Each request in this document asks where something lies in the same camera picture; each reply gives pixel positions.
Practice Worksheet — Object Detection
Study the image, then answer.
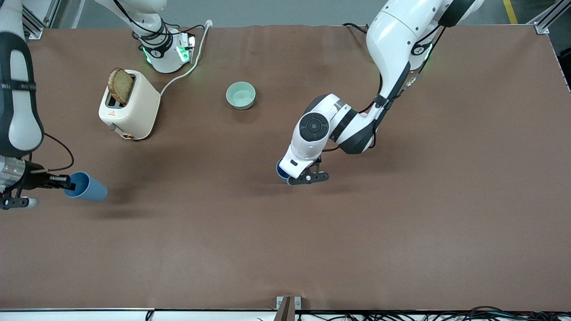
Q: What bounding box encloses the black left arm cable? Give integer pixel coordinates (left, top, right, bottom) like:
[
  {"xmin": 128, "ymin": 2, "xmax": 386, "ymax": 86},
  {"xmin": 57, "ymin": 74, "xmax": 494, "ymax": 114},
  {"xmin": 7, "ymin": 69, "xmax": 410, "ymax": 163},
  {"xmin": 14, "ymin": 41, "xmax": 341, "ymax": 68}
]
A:
[{"xmin": 322, "ymin": 25, "xmax": 447, "ymax": 153}]

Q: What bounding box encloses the metal table edge bracket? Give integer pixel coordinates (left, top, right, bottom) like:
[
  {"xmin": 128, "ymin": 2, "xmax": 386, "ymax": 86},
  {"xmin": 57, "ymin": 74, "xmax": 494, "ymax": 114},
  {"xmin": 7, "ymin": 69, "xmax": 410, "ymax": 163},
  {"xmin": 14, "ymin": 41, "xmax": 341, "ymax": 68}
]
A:
[{"xmin": 275, "ymin": 296, "xmax": 302, "ymax": 321}]

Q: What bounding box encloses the brown bread slice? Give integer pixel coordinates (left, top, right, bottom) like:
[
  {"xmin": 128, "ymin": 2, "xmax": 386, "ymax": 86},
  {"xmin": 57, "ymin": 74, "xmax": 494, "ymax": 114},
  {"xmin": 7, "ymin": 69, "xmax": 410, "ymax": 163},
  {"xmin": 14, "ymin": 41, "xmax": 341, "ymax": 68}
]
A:
[{"xmin": 108, "ymin": 67, "xmax": 134, "ymax": 106}]

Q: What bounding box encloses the cream toaster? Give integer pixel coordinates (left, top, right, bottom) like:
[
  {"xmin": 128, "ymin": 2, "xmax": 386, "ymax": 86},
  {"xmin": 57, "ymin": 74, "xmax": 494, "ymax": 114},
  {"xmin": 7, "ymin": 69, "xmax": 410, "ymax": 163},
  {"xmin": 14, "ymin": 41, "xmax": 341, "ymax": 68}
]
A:
[{"xmin": 98, "ymin": 69, "xmax": 161, "ymax": 141}]

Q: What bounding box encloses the black floor cable bundle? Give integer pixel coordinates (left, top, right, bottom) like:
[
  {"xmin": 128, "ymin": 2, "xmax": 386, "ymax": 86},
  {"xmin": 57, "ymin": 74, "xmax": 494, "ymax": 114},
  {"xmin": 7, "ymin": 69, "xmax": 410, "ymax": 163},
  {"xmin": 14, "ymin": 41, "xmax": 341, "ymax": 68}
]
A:
[{"xmin": 294, "ymin": 305, "xmax": 571, "ymax": 321}]

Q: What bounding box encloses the aluminium frame profile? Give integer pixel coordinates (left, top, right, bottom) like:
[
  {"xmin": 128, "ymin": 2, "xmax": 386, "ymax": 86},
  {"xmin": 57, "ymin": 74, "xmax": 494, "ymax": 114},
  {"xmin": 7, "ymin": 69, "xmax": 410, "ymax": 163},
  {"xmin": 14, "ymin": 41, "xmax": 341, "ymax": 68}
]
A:
[
  {"xmin": 528, "ymin": 0, "xmax": 571, "ymax": 35},
  {"xmin": 21, "ymin": 0, "xmax": 62, "ymax": 41}
]

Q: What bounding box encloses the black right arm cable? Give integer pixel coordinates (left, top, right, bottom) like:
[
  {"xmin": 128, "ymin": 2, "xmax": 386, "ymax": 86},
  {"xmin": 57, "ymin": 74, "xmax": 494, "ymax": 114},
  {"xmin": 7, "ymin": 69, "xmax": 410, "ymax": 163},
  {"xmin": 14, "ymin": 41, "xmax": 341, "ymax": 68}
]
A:
[{"xmin": 28, "ymin": 133, "xmax": 75, "ymax": 173}]

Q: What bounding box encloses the mint green bowl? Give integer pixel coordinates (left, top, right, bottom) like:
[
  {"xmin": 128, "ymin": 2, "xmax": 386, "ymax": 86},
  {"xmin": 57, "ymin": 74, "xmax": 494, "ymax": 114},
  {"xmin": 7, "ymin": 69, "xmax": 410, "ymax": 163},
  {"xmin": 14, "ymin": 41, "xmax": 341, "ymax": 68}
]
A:
[{"xmin": 225, "ymin": 81, "xmax": 257, "ymax": 110}]

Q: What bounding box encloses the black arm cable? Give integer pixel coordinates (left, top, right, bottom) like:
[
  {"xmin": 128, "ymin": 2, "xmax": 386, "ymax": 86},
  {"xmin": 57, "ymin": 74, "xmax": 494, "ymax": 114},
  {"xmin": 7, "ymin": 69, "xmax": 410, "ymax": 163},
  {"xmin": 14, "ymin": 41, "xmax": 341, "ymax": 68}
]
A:
[
  {"xmin": 322, "ymin": 25, "xmax": 447, "ymax": 153},
  {"xmin": 28, "ymin": 133, "xmax": 75, "ymax": 173}
]

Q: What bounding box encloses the white power cable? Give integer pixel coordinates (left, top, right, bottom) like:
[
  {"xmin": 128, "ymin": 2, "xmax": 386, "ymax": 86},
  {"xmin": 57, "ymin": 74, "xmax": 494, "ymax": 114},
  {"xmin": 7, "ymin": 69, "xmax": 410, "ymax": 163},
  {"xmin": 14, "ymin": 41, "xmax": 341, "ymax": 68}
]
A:
[{"xmin": 159, "ymin": 20, "xmax": 213, "ymax": 97}]

